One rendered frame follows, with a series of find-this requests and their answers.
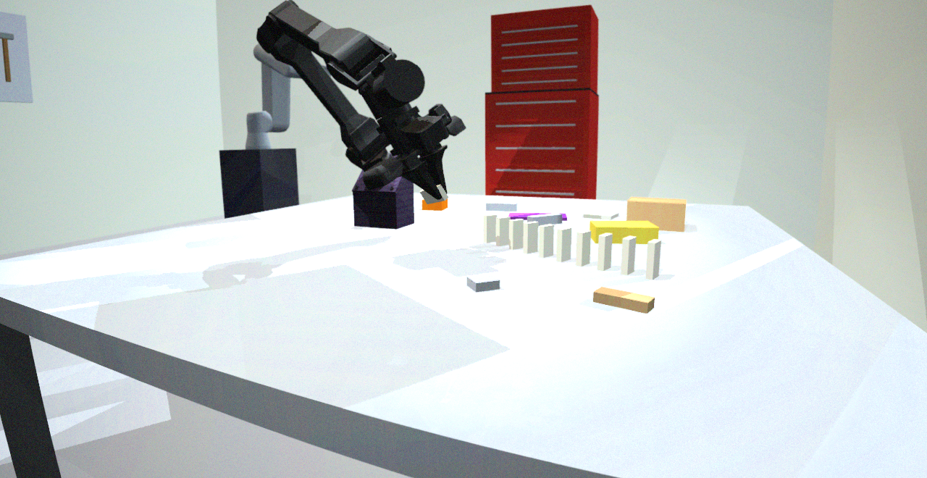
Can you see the purple flat block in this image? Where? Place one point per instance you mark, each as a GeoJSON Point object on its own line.
{"type": "Point", "coordinates": [524, 215]}

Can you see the orange block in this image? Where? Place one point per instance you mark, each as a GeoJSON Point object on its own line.
{"type": "Point", "coordinates": [439, 206]}

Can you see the tan rectangular block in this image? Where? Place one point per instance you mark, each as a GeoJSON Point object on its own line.
{"type": "Point", "coordinates": [624, 300]}
{"type": "Point", "coordinates": [667, 214]}

